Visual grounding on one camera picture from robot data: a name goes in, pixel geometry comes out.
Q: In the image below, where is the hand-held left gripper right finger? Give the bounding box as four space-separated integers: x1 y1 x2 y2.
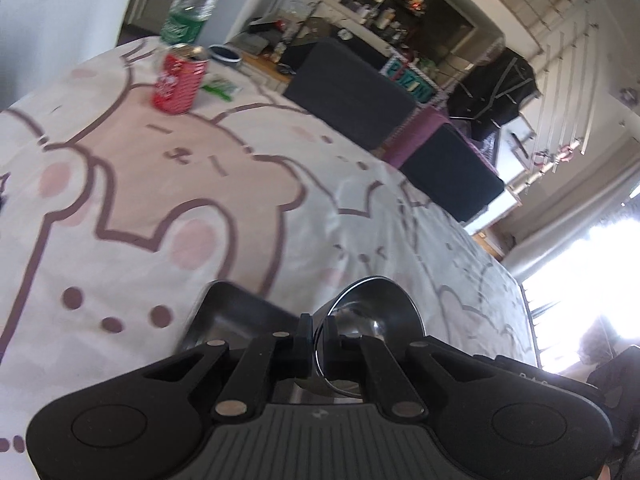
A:
326 331 482 419

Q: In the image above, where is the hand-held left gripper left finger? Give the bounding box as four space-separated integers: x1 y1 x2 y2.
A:
140 312 314 419

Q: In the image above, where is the small round stainless steel bowl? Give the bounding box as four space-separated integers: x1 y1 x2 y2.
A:
310 276 427 397

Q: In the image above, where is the square stainless steel tray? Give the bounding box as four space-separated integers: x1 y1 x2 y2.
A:
179 280 372 407

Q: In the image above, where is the black balcony railing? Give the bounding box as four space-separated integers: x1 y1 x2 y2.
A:
520 280 567 372

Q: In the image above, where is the plain beige curtain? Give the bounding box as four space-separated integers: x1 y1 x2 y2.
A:
502 170 640 282

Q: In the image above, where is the printed cartoon tablecloth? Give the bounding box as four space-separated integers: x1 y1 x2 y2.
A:
0 35 539 480

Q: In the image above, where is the dark chair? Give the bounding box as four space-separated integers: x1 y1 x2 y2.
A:
282 37 419 151
400 122 506 224

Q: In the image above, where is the purple cushion board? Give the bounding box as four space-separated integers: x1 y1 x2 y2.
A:
382 107 474 171

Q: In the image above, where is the green and white packet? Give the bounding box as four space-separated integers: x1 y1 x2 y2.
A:
200 72 244 102

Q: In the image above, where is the teal sign plate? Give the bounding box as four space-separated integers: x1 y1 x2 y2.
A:
387 57 434 104

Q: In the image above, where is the red soda can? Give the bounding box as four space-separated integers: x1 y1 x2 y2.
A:
152 42 210 114

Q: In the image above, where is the black vest with white trim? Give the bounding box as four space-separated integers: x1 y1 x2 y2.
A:
446 47 544 141

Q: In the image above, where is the small dark round bowl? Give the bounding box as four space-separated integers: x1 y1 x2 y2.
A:
207 44 245 69

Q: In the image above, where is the metal stair railing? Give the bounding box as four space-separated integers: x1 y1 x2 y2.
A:
505 0 640 171

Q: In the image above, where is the clear plastic water bottle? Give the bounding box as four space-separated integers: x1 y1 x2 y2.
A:
160 0 226 47

